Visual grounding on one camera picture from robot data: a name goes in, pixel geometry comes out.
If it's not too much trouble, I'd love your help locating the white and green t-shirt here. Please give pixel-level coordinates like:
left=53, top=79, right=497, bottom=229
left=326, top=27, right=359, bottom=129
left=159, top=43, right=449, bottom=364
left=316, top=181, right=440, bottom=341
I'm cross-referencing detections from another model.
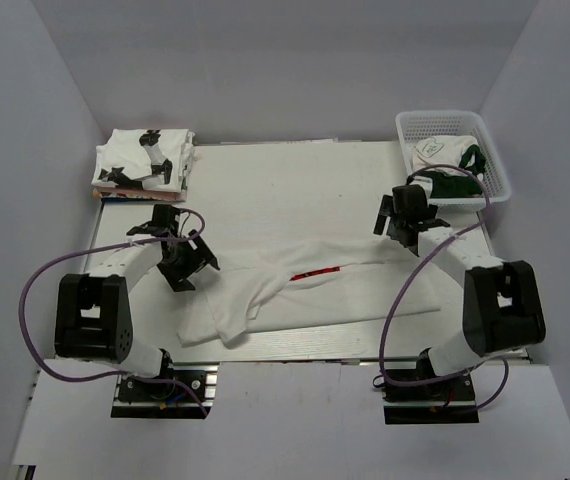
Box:
left=410, top=135, right=487, bottom=199

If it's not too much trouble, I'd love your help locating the white plastic basket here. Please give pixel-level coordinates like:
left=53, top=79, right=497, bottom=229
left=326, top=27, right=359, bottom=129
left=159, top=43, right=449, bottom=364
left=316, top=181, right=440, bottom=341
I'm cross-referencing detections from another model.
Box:
left=395, top=110, right=511, bottom=211

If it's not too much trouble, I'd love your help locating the folded white black-print t-shirt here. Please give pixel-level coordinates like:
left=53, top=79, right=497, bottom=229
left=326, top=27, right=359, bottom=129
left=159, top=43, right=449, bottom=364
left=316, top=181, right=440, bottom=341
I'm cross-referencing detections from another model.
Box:
left=92, top=129, right=194, bottom=194

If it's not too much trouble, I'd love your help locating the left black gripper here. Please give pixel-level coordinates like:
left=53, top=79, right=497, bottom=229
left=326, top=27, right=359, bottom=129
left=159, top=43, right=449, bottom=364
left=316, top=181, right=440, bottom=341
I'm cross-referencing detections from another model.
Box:
left=158, top=229, right=219, bottom=292

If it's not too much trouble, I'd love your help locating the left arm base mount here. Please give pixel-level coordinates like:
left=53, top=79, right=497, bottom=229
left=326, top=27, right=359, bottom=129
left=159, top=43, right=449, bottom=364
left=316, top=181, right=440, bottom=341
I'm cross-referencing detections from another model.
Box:
left=110, top=351, right=219, bottom=420

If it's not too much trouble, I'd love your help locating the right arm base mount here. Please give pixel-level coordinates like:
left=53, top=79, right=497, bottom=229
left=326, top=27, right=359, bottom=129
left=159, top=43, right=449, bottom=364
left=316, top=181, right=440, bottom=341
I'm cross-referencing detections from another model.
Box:
left=372, top=353, right=479, bottom=426

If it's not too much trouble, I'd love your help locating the stack of folded t-shirts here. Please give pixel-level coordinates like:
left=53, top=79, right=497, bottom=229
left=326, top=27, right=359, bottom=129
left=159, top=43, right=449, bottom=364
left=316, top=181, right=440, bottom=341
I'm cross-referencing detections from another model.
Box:
left=93, top=187, right=185, bottom=202

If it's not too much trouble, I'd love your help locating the white Coca-Cola t-shirt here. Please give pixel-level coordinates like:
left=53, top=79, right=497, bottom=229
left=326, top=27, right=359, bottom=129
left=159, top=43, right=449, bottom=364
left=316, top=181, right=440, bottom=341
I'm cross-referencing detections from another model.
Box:
left=176, top=239, right=418, bottom=347

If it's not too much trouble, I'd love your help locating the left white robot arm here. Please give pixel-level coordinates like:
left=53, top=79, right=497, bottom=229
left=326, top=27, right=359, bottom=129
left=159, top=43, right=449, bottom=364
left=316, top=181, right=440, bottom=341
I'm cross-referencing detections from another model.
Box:
left=54, top=204, right=219, bottom=399

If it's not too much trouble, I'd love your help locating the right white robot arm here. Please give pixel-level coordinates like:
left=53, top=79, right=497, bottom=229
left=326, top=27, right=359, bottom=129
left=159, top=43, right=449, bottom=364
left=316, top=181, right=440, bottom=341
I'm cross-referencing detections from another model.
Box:
left=374, top=185, right=546, bottom=399

